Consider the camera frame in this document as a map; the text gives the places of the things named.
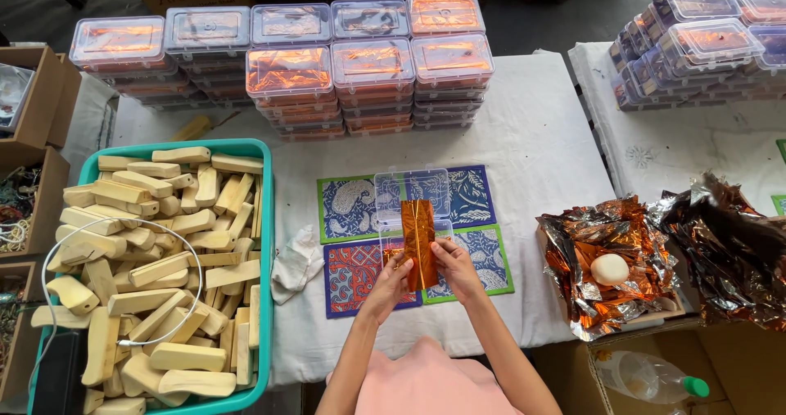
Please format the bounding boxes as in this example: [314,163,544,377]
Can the person's right hand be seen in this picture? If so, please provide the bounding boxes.
[430,238,488,309]

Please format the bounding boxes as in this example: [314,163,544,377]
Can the person's left hand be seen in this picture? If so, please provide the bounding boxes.
[360,252,416,325]

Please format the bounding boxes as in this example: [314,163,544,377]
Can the orange foil sheet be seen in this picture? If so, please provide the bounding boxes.
[400,199,440,292]

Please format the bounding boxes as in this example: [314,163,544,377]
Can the blue paisley green-bordered mat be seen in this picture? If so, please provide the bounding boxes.
[316,176,383,245]
[422,223,516,306]

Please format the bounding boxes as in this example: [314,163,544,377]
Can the orange patterned blue-bordered mat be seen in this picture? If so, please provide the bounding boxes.
[323,238,424,320]

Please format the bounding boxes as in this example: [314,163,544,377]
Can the blue leaf print mat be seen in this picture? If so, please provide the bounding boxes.
[445,165,497,229]

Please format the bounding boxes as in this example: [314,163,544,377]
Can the crumpled white cloth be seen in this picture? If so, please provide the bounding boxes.
[270,224,325,306]

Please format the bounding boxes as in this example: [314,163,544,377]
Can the open clear plastic box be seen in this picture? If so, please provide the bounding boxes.
[373,167,456,270]

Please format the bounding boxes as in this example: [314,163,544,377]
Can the person's pink garment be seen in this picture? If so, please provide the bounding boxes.
[325,334,524,415]

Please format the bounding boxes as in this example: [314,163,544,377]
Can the teal plastic crate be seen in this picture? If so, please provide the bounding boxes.
[26,138,276,415]

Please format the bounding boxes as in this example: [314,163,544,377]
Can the white round stone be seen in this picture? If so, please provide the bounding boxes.
[590,253,631,287]

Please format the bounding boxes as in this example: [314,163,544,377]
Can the heap of orange foil sheets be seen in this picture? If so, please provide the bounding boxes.
[535,194,684,343]

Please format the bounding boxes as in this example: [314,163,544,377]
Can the shallow cardboard tray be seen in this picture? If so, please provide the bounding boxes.
[535,223,687,332]

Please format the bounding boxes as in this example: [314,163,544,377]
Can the clear bottle with green cap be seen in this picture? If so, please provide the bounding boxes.
[593,349,711,405]

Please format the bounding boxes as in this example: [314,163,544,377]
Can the stacks of foil-lined clear boxes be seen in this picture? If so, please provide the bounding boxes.
[68,0,496,144]

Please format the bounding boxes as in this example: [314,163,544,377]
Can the pile of wooden blocks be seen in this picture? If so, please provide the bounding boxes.
[31,146,265,415]

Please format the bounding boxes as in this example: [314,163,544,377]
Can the embroidered white tablecloth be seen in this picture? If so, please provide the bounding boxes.
[567,41,786,217]

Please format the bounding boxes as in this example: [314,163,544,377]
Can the yellow wooden stick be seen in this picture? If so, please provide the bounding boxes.
[171,115,213,143]

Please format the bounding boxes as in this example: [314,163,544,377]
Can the heap of dark foil sheets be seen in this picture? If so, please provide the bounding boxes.
[646,170,786,334]

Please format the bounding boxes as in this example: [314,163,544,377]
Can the large open cardboard box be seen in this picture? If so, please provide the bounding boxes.
[531,316,786,415]

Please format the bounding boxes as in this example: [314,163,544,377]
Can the stacks of blue-lined clear boxes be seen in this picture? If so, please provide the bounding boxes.
[608,0,786,113]

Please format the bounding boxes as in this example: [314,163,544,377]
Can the black power bank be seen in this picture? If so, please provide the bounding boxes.
[31,328,88,415]

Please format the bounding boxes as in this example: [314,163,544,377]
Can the cardboard box of beads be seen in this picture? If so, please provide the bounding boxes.
[0,146,71,261]

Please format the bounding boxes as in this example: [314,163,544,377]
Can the cardboard box of trinkets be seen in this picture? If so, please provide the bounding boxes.
[0,260,45,405]

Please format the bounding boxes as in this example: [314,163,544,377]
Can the white cable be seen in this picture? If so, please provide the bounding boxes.
[27,217,205,405]

